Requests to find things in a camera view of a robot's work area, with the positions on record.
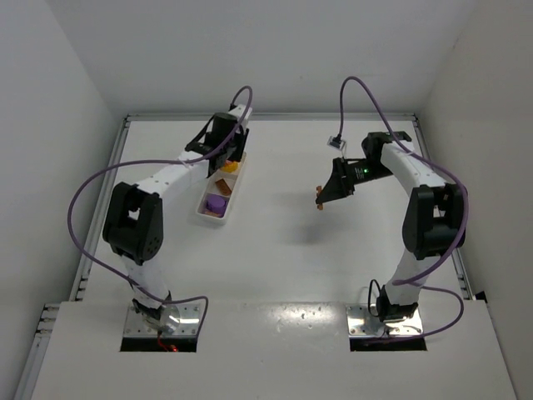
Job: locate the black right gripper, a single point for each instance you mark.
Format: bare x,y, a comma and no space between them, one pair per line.
342,177

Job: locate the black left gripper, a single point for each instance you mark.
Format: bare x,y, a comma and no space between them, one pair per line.
221,158

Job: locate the yellow rounded lego brick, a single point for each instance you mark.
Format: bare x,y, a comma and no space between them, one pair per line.
230,167

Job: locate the purple rounded lego brick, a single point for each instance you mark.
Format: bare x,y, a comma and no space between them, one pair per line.
215,201

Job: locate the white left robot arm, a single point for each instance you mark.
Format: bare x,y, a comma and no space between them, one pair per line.
134,224

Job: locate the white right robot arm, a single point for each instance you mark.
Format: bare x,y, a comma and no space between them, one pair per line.
433,223

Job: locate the white divided plastic tray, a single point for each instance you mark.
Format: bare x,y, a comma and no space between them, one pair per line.
234,180

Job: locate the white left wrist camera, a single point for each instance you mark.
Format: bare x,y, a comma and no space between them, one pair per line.
241,112

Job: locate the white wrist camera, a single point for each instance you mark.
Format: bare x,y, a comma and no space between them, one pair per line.
241,112
336,142

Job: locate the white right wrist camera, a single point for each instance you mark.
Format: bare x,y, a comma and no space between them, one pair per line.
336,142

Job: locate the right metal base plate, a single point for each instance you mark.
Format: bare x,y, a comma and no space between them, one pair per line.
363,325

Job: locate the metal base plate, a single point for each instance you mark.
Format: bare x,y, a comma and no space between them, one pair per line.
363,325
187,318

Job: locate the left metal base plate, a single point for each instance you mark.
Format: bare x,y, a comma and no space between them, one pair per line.
187,318

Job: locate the aluminium frame rail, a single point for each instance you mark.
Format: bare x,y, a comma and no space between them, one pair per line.
42,332

